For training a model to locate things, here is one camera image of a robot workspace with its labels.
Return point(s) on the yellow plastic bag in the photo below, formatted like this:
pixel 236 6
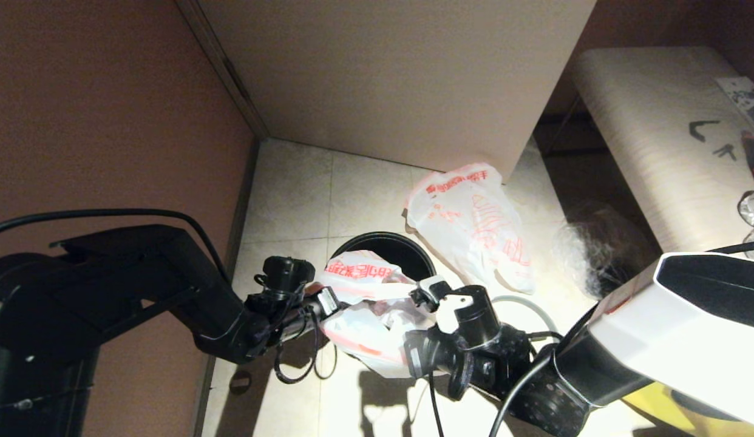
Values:
pixel 656 413

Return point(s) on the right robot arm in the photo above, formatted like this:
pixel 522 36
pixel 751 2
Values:
pixel 686 321

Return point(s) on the dark baseboard strip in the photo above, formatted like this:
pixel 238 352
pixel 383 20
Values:
pixel 246 194

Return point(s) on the dark door frame strip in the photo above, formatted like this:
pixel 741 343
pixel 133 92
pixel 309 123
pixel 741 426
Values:
pixel 231 79

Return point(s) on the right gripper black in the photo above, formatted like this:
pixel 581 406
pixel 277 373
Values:
pixel 486 358

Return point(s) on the black angle bracket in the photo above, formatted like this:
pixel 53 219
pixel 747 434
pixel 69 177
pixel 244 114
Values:
pixel 696 129

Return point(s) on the white wood-grain table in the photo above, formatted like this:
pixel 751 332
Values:
pixel 644 121

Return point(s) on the crumpled clear plastic bag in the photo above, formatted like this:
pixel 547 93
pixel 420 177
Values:
pixel 589 243

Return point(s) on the black round trash bin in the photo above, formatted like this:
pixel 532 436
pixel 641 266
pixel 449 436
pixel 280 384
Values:
pixel 395 243

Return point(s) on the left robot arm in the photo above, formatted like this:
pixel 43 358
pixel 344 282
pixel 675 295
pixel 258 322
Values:
pixel 110 291

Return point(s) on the printed paper sheet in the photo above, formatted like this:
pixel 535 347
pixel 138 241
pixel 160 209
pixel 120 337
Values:
pixel 747 99

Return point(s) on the black metal table leg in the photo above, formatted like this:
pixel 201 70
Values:
pixel 562 130

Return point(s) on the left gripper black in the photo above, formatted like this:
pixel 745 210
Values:
pixel 289 303

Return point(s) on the small black forked bracket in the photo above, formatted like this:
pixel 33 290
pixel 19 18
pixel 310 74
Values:
pixel 726 152

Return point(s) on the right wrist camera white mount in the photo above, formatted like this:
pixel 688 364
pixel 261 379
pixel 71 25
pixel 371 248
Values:
pixel 438 290

